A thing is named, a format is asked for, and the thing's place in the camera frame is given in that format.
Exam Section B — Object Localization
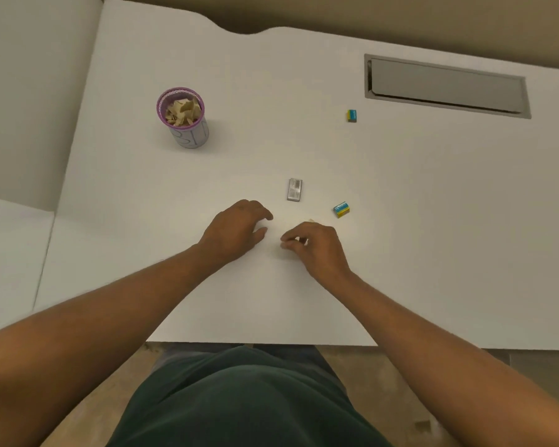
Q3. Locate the person's left hand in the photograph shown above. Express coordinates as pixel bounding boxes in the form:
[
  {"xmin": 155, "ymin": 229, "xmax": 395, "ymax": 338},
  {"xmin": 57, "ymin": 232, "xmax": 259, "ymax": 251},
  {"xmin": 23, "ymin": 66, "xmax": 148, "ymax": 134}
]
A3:
[{"xmin": 198, "ymin": 199, "xmax": 274, "ymax": 266}]

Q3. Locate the person's right hand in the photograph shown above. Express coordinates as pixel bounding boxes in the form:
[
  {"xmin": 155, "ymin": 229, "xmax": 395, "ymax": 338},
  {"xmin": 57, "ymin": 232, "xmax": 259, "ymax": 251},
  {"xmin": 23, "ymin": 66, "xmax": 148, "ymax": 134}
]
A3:
[{"xmin": 279, "ymin": 222, "xmax": 355, "ymax": 290}]

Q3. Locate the person's right forearm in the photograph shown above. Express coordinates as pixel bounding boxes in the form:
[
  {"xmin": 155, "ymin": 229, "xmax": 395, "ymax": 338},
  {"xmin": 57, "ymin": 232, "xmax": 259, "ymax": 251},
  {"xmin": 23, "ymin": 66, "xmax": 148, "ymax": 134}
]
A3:
[{"xmin": 318, "ymin": 271, "xmax": 559, "ymax": 447}]

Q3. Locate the person's left forearm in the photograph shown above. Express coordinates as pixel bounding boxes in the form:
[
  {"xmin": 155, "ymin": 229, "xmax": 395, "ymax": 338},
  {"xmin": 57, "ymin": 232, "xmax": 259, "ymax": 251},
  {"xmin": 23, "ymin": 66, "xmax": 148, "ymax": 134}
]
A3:
[{"xmin": 0, "ymin": 244, "xmax": 224, "ymax": 447}]

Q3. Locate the purple rimmed white cup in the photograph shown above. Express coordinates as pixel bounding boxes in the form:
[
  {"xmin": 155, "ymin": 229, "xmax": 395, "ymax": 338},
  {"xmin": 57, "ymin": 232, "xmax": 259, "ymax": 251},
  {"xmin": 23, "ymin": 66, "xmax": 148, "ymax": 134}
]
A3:
[{"xmin": 156, "ymin": 87, "xmax": 210, "ymax": 149}]

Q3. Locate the pile of wooden pieces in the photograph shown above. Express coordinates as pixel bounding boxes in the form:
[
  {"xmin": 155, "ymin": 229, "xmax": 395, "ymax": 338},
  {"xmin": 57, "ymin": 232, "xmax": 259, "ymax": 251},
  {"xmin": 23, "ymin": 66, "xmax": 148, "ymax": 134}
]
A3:
[{"xmin": 164, "ymin": 98, "xmax": 202, "ymax": 126}]

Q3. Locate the person's dark green shirt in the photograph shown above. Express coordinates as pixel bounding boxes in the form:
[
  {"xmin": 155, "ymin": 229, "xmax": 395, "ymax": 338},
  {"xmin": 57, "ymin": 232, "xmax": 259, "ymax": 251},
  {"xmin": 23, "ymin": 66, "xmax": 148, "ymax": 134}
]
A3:
[{"xmin": 106, "ymin": 345, "xmax": 394, "ymax": 447}]

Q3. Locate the grey desk cable tray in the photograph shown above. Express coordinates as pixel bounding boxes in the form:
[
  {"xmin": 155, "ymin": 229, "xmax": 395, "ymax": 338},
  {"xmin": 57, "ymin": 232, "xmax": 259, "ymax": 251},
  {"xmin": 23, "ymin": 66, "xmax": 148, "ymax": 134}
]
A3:
[{"xmin": 364, "ymin": 53, "xmax": 532, "ymax": 120}]

